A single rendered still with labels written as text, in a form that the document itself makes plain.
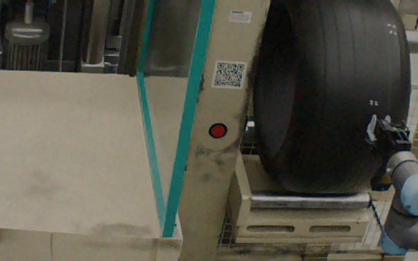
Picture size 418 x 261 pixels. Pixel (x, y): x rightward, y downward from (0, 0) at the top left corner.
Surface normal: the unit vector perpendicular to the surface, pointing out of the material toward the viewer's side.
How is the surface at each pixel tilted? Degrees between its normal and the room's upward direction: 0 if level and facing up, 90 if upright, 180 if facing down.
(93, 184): 0
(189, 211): 90
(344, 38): 37
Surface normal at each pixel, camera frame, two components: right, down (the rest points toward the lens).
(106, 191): 0.16, -0.82
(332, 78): -0.07, 0.03
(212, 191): 0.14, 0.57
